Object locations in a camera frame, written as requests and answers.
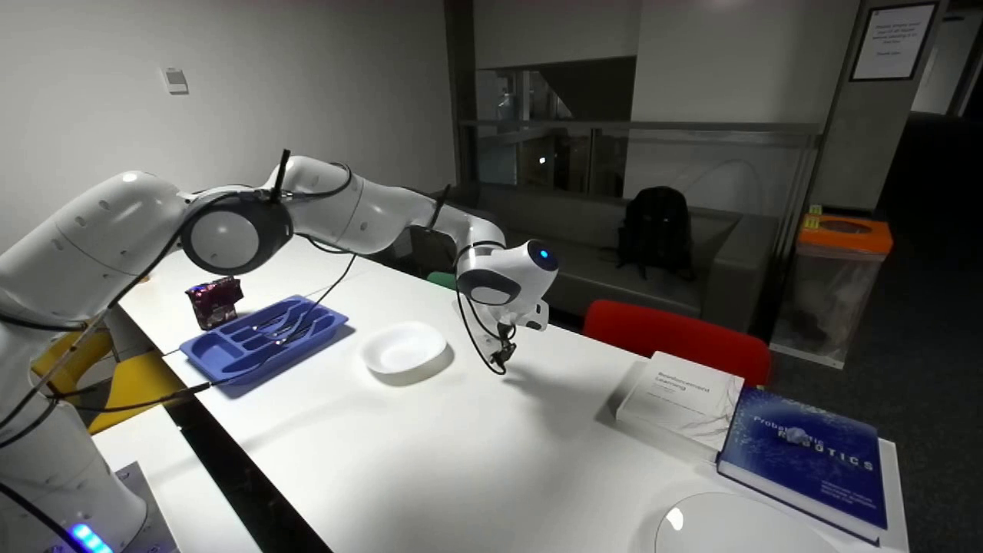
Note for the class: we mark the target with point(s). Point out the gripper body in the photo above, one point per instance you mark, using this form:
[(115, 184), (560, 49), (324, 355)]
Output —
[(504, 336)]

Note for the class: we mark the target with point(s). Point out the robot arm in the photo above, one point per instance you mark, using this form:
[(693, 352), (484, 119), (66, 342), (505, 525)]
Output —
[(115, 223)]

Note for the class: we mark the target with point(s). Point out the small white plate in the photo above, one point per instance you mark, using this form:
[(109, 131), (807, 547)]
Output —
[(403, 347)]

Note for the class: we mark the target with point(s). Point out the green chair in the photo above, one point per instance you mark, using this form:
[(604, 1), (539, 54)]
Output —
[(443, 279)]

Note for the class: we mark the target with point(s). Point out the grey sofa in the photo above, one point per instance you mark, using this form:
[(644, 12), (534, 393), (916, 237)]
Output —
[(584, 269)]

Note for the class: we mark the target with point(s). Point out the red chair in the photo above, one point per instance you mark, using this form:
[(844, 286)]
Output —
[(683, 338)]

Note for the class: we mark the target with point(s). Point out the white book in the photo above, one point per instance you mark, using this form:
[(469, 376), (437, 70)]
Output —
[(680, 395)]

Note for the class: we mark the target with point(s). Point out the black backpack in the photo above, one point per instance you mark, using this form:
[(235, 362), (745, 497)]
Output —
[(656, 226)]

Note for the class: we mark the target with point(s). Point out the heap of dark cutlery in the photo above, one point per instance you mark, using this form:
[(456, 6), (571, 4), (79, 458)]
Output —
[(288, 330)]

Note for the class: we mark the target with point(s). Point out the glass railing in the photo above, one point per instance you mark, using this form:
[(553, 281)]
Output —
[(637, 153)]

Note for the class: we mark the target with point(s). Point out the blue cutlery tray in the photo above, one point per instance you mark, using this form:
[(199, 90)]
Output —
[(223, 349)]

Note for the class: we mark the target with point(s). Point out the small maroon box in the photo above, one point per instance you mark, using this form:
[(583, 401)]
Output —
[(215, 301)]

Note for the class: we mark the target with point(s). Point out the blue book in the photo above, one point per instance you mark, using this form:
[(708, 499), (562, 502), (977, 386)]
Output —
[(806, 457)]

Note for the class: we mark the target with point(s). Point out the clear bin with orange lid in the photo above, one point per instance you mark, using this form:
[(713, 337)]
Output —
[(833, 292)]

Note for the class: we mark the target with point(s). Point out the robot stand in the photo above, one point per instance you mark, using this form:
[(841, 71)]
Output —
[(200, 499)]

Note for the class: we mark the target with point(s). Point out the yellow chair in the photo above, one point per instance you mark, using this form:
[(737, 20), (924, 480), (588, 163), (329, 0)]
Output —
[(138, 380)]

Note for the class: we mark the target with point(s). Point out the framed notice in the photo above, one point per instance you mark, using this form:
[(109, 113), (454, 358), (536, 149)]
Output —
[(893, 40)]

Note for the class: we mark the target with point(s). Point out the white wall thermostat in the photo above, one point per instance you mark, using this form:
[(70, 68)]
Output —
[(176, 81)]

